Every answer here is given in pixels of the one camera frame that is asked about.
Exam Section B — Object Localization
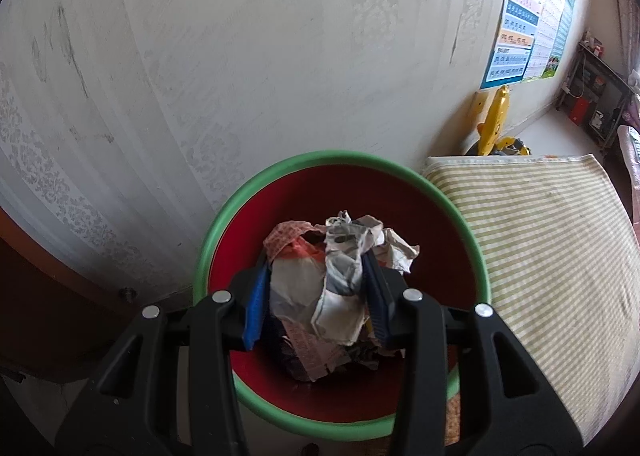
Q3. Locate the green chart poster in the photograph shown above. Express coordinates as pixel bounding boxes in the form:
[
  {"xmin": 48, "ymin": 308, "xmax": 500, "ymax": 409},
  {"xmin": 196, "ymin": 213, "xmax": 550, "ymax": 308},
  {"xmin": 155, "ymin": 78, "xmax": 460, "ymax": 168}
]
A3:
[{"xmin": 542, "ymin": 0, "xmax": 576, "ymax": 80}]

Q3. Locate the red bin with green rim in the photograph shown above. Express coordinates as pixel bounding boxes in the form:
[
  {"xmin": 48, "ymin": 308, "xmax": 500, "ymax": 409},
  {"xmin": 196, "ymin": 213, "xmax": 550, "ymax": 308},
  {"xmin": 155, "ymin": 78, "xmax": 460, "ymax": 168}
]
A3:
[{"xmin": 192, "ymin": 149, "xmax": 491, "ymax": 442}]

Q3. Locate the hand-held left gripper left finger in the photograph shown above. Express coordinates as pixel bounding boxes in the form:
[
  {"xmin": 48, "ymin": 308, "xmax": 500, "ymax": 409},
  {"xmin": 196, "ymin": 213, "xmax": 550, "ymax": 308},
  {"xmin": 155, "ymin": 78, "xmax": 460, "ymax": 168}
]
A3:
[{"xmin": 55, "ymin": 249, "xmax": 273, "ymax": 456}]

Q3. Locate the yellow toy vehicle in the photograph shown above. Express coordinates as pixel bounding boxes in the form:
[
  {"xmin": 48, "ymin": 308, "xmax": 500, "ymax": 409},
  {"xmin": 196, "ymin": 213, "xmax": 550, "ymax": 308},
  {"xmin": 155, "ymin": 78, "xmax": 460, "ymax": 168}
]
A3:
[{"xmin": 492, "ymin": 136, "xmax": 531, "ymax": 157}]

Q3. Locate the pink and white wrapper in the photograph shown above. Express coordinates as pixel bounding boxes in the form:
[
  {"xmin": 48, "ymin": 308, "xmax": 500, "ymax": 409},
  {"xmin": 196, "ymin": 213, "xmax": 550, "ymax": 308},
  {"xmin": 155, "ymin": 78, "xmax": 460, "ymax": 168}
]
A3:
[{"xmin": 280, "ymin": 321, "xmax": 351, "ymax": 383}]

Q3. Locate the white chart poster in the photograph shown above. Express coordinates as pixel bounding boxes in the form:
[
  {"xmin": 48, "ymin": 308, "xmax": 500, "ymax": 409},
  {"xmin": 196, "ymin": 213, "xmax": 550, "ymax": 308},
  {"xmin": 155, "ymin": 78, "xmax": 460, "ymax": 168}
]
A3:
[{"xmin": 522, "ymin": 0, "xmax": 568, "ymax": 82}]

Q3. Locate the translucent white plastic wrapper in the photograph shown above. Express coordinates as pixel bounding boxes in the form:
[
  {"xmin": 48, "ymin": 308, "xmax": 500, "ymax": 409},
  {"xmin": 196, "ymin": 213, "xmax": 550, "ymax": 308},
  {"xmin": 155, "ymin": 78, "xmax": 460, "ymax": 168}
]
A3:
[{"xmin": 270, "ymin": 241, "xmax": 328, "ymax": 324}]

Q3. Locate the dark shelf table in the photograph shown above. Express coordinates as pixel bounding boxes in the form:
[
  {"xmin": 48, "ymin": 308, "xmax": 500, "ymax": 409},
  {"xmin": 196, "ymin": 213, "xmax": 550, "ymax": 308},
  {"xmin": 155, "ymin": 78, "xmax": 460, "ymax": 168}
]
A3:
[{"xmin": 557, "ymin": 39, "xmax": 633, "ymax": 152}]

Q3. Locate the strawberry print wrapper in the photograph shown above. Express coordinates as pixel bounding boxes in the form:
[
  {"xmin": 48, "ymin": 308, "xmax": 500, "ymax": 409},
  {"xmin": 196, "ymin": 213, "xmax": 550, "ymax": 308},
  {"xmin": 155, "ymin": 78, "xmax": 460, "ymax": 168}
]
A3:
[{"xmin": 264, "ymin": 220, "xmax": 317, "ymax": 259}]

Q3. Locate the yellow duck toy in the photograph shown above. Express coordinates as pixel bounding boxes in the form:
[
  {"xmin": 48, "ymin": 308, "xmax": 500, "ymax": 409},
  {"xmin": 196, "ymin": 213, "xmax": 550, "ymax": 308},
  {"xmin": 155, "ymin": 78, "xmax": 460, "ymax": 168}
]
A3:
[{"xmin": 477, "ymin": 85, "xmax": 512, "ymax": 157}]

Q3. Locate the blue letter chart poster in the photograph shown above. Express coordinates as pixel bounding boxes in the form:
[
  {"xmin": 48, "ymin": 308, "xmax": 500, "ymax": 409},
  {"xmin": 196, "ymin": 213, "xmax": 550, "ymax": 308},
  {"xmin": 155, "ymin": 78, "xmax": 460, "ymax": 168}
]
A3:
[{"xmin": 480, "ymin": 0, "xmax": 558, "ymax": 90}]

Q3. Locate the sheer curtain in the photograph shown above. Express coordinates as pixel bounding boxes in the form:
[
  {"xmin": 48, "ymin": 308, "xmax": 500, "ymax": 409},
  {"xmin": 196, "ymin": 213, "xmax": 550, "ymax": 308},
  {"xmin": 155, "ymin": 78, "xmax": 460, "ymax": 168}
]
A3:
[{"xmin": 612, "ymin": 0, "xmax": 640, "ymax": 82}]

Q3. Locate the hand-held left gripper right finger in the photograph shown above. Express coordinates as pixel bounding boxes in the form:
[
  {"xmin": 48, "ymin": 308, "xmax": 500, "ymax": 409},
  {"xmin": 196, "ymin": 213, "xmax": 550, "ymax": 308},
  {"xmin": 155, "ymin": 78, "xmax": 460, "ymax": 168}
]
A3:
[{"xmin": 360, "ymin": 251, "xmax": 583, "ymax": 456}]

